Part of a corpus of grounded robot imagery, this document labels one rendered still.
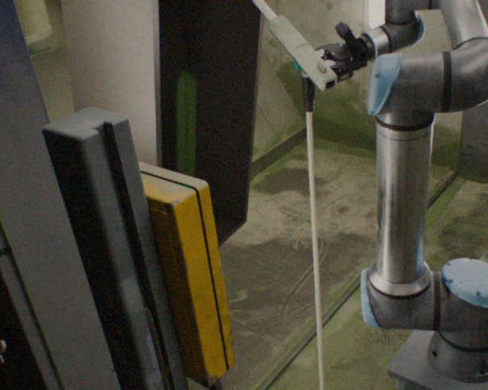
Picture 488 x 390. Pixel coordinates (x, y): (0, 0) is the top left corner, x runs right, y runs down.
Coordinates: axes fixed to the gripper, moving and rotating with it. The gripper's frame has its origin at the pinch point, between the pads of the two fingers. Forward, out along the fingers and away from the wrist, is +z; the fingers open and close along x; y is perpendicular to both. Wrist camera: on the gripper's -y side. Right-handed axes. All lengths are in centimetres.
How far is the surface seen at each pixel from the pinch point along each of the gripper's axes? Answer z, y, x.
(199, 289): 55, -52, -76
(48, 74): 68, 90, 156
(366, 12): -118, 115, 136
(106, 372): 78, 17, -48
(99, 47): 47, -1, 38
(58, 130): 61, -72, -66
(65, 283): 76, -9, -39
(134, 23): 37.0, -11.7, 28.1
